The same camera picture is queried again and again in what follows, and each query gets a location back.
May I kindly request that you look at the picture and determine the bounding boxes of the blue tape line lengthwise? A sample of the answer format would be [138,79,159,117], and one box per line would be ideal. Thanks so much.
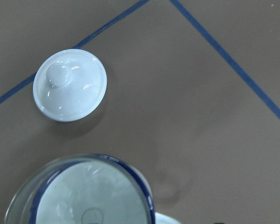
[0,0,151,112]

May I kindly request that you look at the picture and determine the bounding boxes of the white enamel cup blue rim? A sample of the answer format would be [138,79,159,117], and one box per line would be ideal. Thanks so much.
[30,153,192,224]

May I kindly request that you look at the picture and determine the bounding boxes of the white ceramic lid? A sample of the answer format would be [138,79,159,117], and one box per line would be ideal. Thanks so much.
[33,49,107,122]

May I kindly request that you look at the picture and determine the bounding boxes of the clear plastic funnel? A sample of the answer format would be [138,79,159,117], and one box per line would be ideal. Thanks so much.
[4,154,154,224]

